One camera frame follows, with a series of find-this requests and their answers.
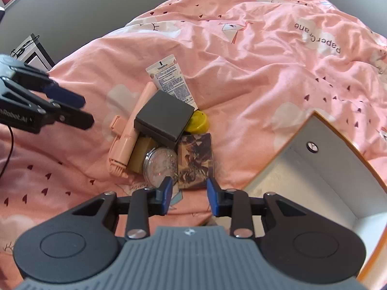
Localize black cable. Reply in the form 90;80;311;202
0;125;14;179

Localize pink plastic handheld device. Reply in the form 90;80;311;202
108;81;158;178

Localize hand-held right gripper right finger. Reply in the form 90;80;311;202
206;177;306;239

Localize round clear jar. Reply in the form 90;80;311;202
143;146;179;188

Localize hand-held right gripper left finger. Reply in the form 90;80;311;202
71;176;173;240

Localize orange cardboard box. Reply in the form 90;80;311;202
243;110;387;290

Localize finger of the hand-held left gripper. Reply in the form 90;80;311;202
9;62;86;109
3;78;95;131

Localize black and white cabinet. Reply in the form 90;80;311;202
10;33;55;72

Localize small gold box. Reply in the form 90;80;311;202
127;136;158;174

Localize dark grey square box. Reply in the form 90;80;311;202
134;90;195;149

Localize white cream tube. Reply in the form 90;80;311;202
146;54;199;111

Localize pink printed blanket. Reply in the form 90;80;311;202
0;0;387;250

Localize patterned brown card box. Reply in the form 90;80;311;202
177;132;216;189

